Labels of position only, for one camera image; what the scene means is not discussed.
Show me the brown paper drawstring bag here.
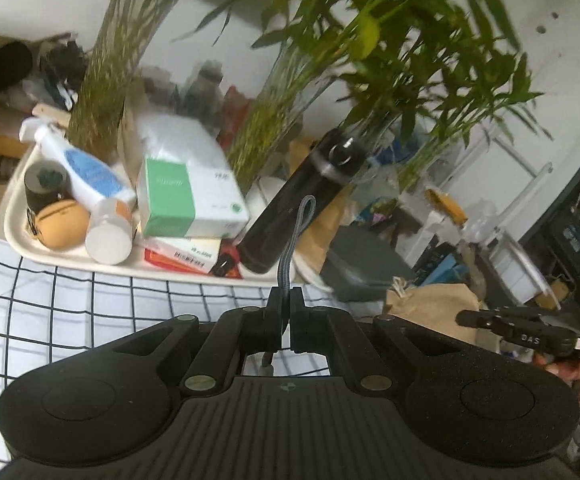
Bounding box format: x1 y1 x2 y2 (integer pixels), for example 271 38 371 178
278 194 502 376

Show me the person's right hand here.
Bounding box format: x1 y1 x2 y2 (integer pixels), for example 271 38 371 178
532 352 580 404

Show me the dark grey zipper case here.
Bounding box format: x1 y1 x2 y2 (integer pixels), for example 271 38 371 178
319 226 416 302

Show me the white pink barcode box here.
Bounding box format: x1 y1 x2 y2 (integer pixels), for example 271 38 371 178
137 233 221 273

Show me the red flat packet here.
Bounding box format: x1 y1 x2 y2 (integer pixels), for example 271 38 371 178
143 247 243 280

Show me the cream plastic tray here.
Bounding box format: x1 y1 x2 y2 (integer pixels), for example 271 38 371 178
3 142 299 288

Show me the white cap orange bottle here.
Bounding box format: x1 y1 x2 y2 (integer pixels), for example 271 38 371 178
84 198 133 266

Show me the green white tissue box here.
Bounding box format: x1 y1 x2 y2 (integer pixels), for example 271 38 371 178
136 114 250 240

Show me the black thermos bottle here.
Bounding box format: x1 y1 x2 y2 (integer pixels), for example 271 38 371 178
237 128 367 274

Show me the checkered white tablecloth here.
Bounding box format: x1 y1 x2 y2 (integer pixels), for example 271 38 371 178
0 231 341 476

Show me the tan egg-shaped pouch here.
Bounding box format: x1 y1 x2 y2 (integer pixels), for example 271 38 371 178
32 200 90 252

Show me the white spray bottle blue label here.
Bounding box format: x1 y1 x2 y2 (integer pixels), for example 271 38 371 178
20 117 136 211

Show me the black round container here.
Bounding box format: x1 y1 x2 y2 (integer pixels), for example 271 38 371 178
24 160 72 214

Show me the right glass vase bamboo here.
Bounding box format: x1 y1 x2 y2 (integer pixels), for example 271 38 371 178
340 0 548 191

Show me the glass vase bamboo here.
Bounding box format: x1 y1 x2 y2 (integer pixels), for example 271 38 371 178
340 0 548 191
199 0 355 192
66 0 231 162

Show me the middle glass vase bamboo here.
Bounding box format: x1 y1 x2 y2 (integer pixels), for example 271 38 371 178
199 0 355 192

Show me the left glass vase bamboo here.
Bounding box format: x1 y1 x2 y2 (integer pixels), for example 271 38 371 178
66 0 231 162

